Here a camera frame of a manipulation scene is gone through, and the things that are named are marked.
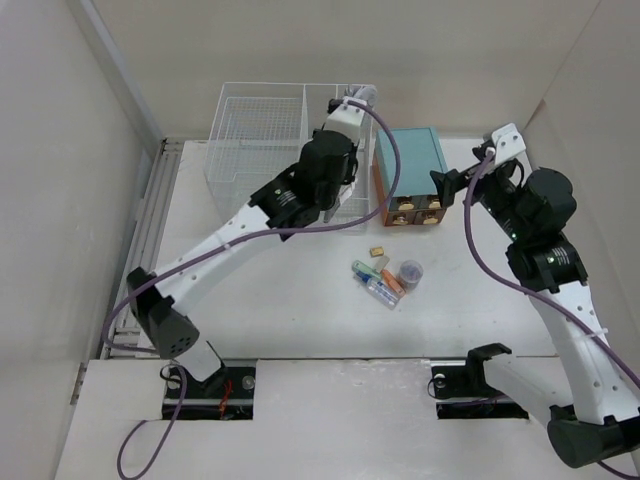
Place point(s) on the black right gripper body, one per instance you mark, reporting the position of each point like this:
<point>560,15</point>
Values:
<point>499,194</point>

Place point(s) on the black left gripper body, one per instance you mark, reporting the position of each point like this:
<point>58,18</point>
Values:
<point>327,198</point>

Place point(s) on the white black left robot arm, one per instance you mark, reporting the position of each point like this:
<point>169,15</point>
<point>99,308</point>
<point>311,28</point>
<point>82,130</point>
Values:
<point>161,301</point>

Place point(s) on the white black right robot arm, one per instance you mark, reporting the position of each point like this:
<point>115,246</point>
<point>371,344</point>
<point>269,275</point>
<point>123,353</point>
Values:
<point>592,417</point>

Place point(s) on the teal orange drawer cabinet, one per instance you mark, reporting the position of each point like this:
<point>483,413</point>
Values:
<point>415,200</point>

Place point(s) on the clear jar of paperclips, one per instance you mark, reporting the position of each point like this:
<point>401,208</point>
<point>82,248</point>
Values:
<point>410,273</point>

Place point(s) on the grey eraser block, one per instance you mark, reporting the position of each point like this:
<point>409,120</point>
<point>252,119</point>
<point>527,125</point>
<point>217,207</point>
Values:
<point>381,263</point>

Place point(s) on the green correction tape dispenser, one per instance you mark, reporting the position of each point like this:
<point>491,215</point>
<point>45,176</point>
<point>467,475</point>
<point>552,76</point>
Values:
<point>359,267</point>

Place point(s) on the orange correction tape dispenser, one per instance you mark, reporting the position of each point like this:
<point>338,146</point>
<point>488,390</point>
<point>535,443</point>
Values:
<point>393,283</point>

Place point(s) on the clear blue-capped bottle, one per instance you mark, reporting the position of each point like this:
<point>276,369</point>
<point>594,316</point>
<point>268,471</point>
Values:
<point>381,293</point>

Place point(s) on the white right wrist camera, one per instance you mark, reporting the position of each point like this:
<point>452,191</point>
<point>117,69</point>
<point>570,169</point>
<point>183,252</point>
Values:
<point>502,145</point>

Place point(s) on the white wire mesh basket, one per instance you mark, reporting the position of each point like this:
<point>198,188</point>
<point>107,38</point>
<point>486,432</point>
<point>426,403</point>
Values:
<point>259,130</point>

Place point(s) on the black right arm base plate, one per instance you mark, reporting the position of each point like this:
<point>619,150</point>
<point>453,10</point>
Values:
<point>461,393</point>

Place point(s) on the aluminium frame rail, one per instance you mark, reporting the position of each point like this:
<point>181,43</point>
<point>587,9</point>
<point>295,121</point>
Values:
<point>150,214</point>

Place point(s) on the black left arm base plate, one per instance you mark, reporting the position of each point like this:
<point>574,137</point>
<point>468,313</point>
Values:
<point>229,399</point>

